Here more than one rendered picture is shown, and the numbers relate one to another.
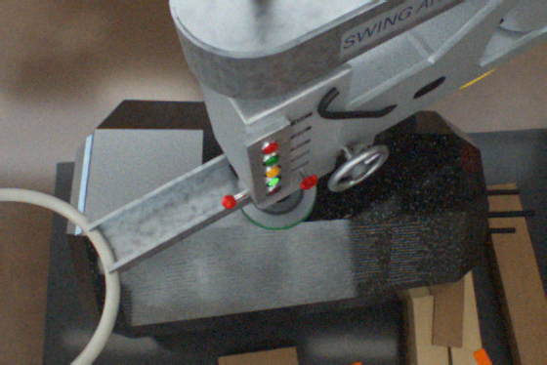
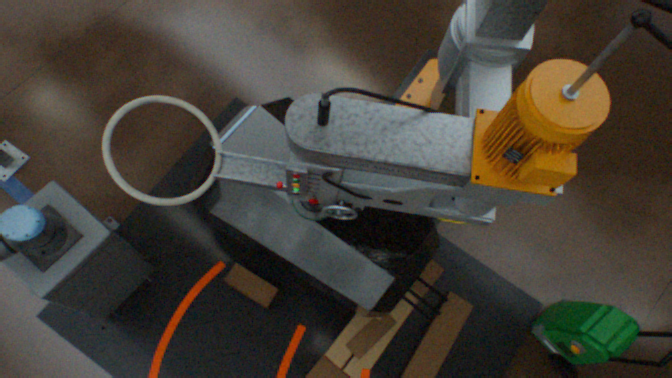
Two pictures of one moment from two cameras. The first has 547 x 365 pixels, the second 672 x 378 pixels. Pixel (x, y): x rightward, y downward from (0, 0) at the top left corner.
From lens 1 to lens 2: 1.23 m
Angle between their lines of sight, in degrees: 8
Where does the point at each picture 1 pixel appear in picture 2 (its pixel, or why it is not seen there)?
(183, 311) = (233, 221)
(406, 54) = (384, 180)
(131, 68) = (317, 73)
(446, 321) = (363, 340)
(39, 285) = (175, 155)
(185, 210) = (263, 174)
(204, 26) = (292, 123)
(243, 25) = (304, 132)
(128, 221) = (236, 161)
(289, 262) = (297, 235)
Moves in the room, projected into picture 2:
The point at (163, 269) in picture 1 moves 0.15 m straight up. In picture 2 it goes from (239, 194) to (236, 184)
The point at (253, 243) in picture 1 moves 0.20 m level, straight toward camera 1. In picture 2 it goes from (287, 214) to (269, 250)
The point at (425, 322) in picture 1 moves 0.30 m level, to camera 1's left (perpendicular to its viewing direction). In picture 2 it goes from (351, 331) to (307, 301)
